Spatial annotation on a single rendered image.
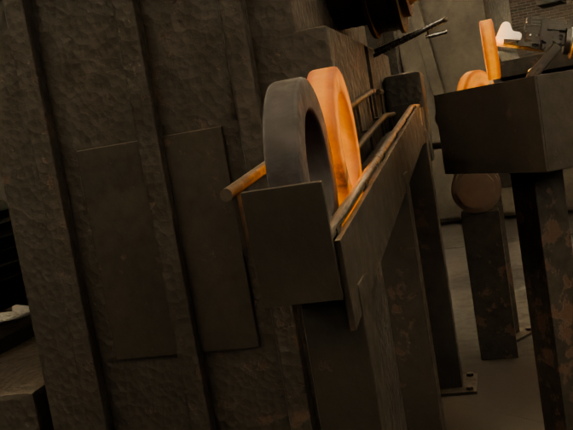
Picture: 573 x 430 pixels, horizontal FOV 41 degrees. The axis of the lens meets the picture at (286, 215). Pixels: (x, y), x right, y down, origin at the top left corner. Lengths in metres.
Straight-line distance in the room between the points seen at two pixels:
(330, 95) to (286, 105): 0.18
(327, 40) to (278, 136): 0.71
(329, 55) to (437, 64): 3.22
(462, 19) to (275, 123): 3.88
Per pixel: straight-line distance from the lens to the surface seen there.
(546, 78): 1.15
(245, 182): 0.73
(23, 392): 1.77
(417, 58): 4.60
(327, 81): 0.88
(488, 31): 2.07
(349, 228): 0.72
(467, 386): 1.97
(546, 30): 2.11
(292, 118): 0.68
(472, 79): 2.26
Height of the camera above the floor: 0.70
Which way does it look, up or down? 6 degrees down
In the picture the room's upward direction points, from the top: 10 degrees counter-clockwise
